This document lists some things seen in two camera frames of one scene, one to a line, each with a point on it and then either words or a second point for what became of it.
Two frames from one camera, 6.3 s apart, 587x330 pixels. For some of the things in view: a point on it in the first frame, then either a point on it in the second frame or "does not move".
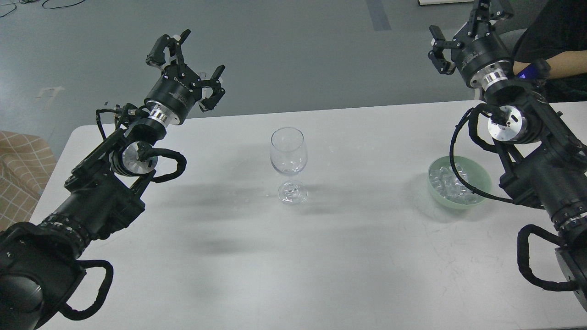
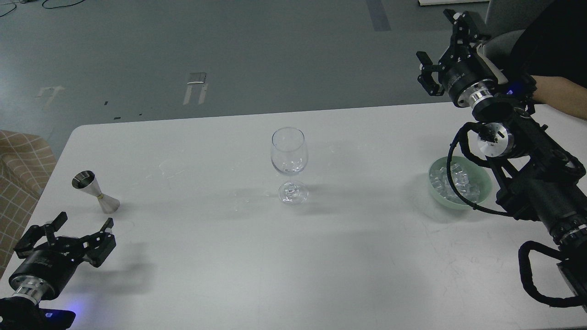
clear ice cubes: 444,181 does not move
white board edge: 422,2 does not move
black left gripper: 178,88 to 44,273
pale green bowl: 446,190 does not move
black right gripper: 483,58 to 466,72
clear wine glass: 289,155 does not move
